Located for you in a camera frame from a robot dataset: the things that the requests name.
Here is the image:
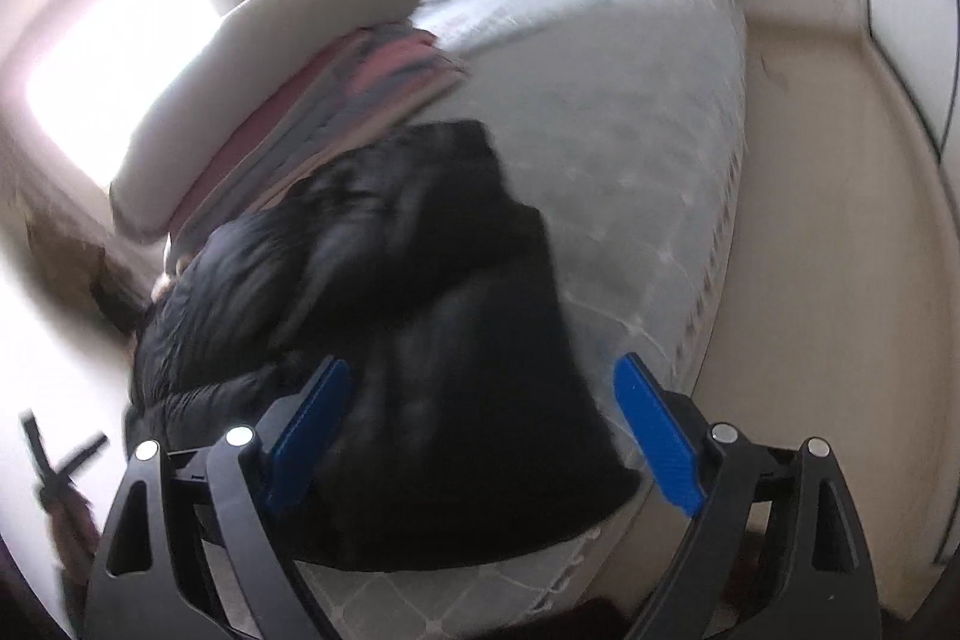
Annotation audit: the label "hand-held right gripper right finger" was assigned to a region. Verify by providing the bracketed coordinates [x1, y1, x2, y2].
[613, 351, 882, 640]

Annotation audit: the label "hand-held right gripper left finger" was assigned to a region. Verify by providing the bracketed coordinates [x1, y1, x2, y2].
[82, 355, 353, 640]

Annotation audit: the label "black puffer jacket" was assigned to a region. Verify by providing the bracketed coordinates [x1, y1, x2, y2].
[124, 119, 644, 573]

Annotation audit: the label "dark hanging garment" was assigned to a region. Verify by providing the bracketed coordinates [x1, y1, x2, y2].
[88, 265, 155, 345]

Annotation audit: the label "black crossed bars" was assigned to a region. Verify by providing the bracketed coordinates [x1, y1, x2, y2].
[21, 410, 108, 498]

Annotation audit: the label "grey quilted mattress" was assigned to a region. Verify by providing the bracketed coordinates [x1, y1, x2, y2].
[202, 0, 751, 640]

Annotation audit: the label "stack of folded blankets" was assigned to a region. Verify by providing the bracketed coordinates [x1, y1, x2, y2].
[169, 26, 445, 236]

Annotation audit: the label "olive hanging jacket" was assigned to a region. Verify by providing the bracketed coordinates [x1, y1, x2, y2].
[24, 218, 107, 311]

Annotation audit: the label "beige folded blanket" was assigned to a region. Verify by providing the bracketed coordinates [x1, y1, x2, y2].
[289, 61, 475, 191]

